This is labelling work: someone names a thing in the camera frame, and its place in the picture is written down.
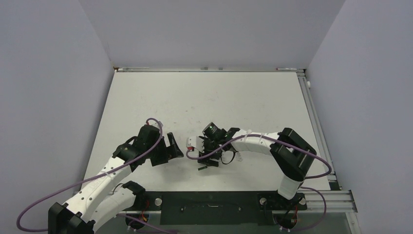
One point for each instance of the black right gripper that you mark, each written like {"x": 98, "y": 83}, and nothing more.
{"x": 210, "y": 161}

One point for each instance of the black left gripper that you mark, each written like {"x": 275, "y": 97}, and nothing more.
{"x": 169, "y": 152}

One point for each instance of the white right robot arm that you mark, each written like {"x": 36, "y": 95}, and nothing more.
{"x": 291, "y": 152}

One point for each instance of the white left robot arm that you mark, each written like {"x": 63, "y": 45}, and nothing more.
{"x": 93, "y": 206}

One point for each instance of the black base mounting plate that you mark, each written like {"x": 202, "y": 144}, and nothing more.
{"x": 214, "y": 208}

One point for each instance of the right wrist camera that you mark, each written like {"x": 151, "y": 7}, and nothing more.
{"x": 196, "y": 142}

